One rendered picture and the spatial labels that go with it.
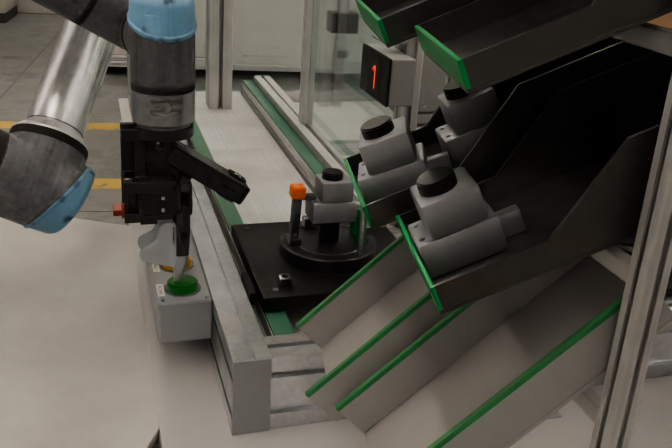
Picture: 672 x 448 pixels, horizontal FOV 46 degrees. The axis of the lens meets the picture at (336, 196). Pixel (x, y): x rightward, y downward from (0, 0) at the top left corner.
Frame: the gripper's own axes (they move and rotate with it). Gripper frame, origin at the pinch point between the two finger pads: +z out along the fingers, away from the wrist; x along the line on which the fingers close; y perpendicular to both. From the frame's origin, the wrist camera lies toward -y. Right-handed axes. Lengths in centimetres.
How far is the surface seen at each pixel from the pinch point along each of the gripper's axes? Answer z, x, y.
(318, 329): -2.8, 21.9, -12.2
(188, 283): 1.4, 1.0, -0.7
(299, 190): -8.6, -4.8, -16.6
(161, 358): 12.6, 0.6, 2.9
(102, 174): 99, -311, 6
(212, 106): 7, -103, -19
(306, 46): -15, -74, -35
